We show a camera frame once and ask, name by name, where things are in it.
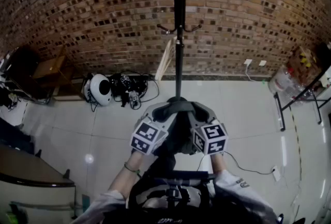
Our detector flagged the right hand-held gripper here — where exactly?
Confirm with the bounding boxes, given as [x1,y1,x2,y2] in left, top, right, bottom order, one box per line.
[188,101,229,157]

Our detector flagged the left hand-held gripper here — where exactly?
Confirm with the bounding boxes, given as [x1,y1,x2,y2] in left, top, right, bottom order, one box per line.
[129,103,179,158]

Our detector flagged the black and gray backpack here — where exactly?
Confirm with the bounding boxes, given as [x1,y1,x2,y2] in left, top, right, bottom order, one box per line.
[128,100,217,218]

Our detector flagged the black metal coat rack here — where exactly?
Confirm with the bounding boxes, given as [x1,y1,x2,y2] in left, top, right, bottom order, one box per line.
[151,0,213,104]

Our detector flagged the person's left forearm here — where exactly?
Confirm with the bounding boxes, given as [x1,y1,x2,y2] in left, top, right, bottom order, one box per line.
[77,152,146,223]

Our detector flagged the person's right forearm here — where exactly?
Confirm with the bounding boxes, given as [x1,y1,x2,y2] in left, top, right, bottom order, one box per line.
[208,152,276,221]

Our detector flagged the small black marked device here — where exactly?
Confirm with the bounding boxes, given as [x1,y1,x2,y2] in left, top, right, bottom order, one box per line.
[128,90,142,110]

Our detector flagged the white round helmet device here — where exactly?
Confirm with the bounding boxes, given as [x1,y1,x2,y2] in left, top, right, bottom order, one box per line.
[87,73,114,107]

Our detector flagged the clear plastic water bottles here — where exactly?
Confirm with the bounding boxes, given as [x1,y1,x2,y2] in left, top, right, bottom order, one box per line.
[268,64,320,106]

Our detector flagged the white floor power strip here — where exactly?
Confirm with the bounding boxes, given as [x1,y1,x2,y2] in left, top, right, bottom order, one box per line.
[270,165,282,182]

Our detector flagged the low wooden stool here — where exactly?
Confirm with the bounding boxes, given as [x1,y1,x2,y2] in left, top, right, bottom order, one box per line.
[53,66,87,101]

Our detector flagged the person's dark torso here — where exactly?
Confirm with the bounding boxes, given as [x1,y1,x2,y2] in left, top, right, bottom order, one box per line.
[102,201,275,224]

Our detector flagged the cardboard box with yellow print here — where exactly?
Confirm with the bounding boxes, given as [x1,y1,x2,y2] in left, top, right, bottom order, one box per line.
[286,46,323,78]

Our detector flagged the gray desk with dark edge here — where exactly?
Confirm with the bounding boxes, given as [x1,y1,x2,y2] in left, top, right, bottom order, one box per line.
[0,143,78,220]

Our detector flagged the green item under desk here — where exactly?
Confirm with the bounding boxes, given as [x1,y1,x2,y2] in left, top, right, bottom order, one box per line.
[4,201,29,224]

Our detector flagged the black looped floor cable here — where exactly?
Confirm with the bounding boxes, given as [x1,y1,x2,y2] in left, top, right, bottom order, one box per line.
[138,78,160,103]

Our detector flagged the black equipment with cables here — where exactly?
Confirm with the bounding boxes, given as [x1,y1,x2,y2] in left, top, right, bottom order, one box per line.
[110,72,148,102]

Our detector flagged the dark wrist bracelet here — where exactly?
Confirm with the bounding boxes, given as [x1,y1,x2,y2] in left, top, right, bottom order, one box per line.
[123,162,142,175]

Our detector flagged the white power cable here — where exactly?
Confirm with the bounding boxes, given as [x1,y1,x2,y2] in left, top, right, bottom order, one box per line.
[244,64,271,83]

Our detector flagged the thin black power cable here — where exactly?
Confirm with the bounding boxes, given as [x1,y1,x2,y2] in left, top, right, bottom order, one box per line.
[196,151,275,175]

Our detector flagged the black metal table frame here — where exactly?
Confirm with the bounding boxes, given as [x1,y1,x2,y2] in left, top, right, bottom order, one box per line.
[273,61,331,132]

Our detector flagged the black chair with metal frame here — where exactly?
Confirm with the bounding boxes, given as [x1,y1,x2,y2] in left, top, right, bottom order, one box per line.
[0,46,52,106]

